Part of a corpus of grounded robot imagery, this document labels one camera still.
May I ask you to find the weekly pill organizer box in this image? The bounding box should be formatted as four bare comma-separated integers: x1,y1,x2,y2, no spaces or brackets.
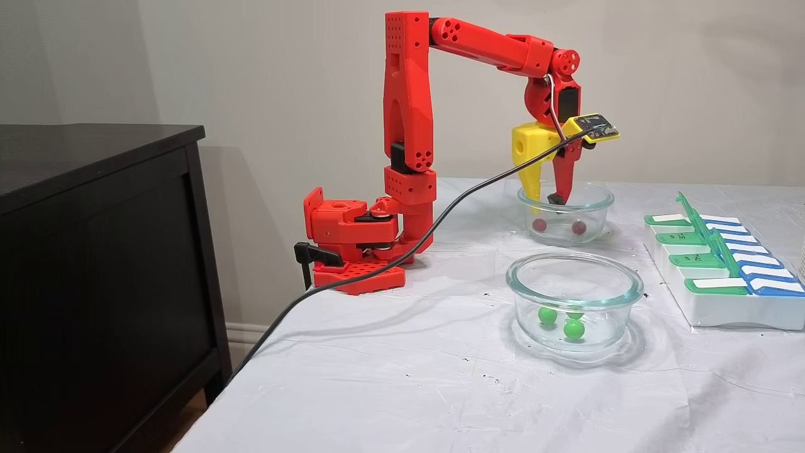
643,192,805,331

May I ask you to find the glass bowl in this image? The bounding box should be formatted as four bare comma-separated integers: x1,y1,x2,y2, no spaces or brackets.
506,252,645,353
517,181,615,247

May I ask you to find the black table clamp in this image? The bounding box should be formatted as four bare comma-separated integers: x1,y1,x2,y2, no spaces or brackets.
294,242,345,291

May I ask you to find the white table cloth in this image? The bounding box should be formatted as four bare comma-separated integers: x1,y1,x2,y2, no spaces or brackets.
171,177,805,453

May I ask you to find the white baseboard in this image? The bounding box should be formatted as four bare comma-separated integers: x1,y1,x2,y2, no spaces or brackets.
225,322,272,364

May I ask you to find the black cabinet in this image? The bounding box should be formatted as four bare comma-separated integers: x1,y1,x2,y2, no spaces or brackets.
0,123,233,453

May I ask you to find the camera board on yellow mount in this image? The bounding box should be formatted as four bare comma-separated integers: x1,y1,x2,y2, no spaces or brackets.
562,113,621,147

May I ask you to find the black camera cable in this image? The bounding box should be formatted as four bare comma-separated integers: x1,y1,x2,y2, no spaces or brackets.
225,126,598,384

